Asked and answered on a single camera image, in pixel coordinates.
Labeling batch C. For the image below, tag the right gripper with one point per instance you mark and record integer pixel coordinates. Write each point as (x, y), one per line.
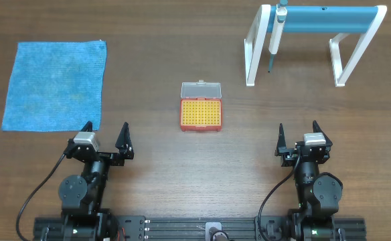
(316, 154)

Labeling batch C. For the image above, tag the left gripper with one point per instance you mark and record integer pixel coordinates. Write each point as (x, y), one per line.
(88, 154)

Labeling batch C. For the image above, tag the white pipette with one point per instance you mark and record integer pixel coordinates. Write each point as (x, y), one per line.
(276, 37)

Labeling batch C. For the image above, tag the blue cloth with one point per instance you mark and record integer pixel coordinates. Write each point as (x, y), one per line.
(55, 87)

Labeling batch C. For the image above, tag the red and yellow tip box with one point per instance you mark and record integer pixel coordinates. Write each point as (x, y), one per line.
(201, 115)

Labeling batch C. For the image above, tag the white and blue stand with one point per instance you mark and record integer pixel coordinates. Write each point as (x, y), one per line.
(316, 20)

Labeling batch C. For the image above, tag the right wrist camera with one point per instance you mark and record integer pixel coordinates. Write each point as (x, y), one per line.
(314, 138)

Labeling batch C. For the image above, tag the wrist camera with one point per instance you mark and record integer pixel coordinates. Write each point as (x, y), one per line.
(86, 138)
(314, 138)

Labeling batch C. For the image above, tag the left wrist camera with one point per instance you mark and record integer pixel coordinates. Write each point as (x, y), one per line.
(86, 138)

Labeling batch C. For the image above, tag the mounting rail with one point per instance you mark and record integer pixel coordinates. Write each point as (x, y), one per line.
(182, 229)

